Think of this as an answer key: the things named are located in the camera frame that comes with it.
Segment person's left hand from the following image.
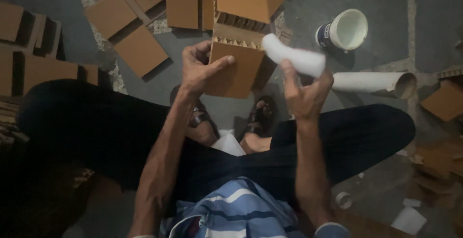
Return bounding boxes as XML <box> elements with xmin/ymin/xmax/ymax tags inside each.
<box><xmin>180</xmin><ymin>40</ymin><xmax>236</xmax><ymax>99</ymax></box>

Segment person's right hand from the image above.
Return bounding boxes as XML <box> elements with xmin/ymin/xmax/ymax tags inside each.
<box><xmin>280</xmin><ymin>59</ymin><xmax>335</xmax><ymax>123</ymax></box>

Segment brown corrugated cardboard piece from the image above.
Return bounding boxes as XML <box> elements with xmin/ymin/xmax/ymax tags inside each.
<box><xmin>205</xmin><ymin>36</ymin><xmax>267</xmax><ymax>99</ymax></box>

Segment dark sandal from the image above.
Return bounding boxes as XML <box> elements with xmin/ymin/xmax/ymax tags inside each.
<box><xmin>170</xmin><ymin>84</ymin><xmax>220</xmax><ymax>145</ymax></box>
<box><xmin>245</xmin><ymin>95</ymin><xmax>276</xmax><ymax>138</ymax></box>

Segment scattered brown cardboard squares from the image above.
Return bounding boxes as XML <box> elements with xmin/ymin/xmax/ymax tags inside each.
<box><xmin>84</xmin><ymin>0</ymin><xmax>216</xmax><ymax>79</ymax></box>

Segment white cardboard tube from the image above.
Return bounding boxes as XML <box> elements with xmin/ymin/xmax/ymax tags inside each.
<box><xmin>332</xmin><ymin>72</ymin><xmax>418</xmax><ymax>100</ymax></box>

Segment white plastic bucket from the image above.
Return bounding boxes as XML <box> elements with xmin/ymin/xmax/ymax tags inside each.
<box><xmin>315</xmin><ymin>8</ymin><xmax>369</xmax><ymax>53</ymax></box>

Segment white paper sheet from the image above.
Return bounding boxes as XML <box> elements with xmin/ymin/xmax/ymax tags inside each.
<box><xmin>211</xmin><ymin>129</ymin><xmax>247</xmax><ymax>157</ymax></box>

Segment small white tape roll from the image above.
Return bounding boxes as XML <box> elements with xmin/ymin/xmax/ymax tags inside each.
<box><xmin>334</xmin><ymin>191</ymin><xmax>354</xmax><ymax>210</ymax></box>

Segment dark trousers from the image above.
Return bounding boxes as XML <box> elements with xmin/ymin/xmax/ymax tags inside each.
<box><xmin>16</xmin><ymin>79</ymin><xmax>416</xmax><ymax>218</ymax></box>

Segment blue white striped shirt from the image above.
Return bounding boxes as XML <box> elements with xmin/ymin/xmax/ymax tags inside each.
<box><xmin>133</xmin><ymin>176</ymin><xmax>352</xmax><ymax>238</ymax></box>

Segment brown cardboard square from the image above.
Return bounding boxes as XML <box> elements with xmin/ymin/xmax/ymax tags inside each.
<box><xmin>420</xmin><ymin>80</ymin><xmax>463</xmax><ymax>122</ymax></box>

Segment heap of cardboard scraps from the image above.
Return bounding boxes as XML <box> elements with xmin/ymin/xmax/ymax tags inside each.
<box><xmin>408</xmin><ymin>137</ymin><xmax>463</xmax><ymax>211</ymax></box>

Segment stack of brown cardboard sheets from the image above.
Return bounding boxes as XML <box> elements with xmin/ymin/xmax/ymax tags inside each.
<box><xmin>0</xmin><ymin>1</ymin><xmax>99</xmax><ymax>98</ymax></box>

